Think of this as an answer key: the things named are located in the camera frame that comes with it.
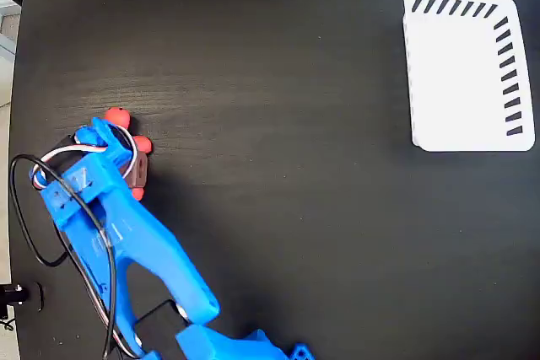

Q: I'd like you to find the white slotted tray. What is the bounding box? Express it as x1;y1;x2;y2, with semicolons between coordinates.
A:
402;0;536;153

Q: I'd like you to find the black table clamp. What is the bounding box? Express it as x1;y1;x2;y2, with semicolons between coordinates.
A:
0;282;46;321

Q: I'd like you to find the black camera cable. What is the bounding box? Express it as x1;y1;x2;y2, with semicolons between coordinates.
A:
8;153;118;360

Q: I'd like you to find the thin white red servo wire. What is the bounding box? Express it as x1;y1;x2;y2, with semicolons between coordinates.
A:
32;143;141;359

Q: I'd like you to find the red turtle toy gold shell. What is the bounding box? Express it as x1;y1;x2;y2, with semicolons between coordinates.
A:
104;106;154;201

